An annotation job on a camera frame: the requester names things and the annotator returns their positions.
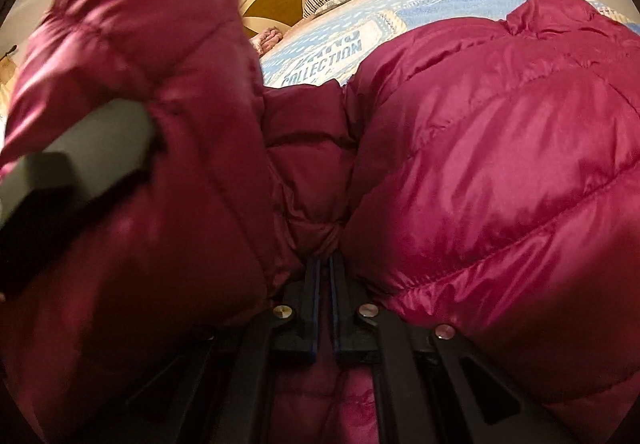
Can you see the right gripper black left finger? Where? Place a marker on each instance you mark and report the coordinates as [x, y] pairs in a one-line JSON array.
[[233, 394]]

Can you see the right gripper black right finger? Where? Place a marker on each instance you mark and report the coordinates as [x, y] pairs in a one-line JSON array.
[[430, 385]]

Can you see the magenta puffer down jacket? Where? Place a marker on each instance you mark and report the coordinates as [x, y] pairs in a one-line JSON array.
[[473, 172]]

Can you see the pink floral pillow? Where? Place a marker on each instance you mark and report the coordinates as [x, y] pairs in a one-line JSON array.
[[264, 41]]

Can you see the blue patterned bed sheet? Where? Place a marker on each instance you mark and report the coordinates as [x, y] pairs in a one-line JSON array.
[[400, 18]]

